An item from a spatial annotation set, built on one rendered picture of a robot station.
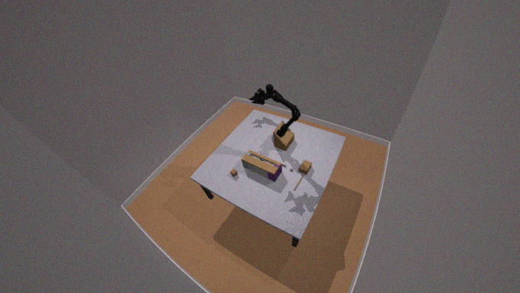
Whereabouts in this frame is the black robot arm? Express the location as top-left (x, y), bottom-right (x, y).
top-left (257, 85), bottom-right (301, 137)

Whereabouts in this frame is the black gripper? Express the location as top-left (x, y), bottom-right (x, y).
top-left (249, 92), bottom-right (268, 105)

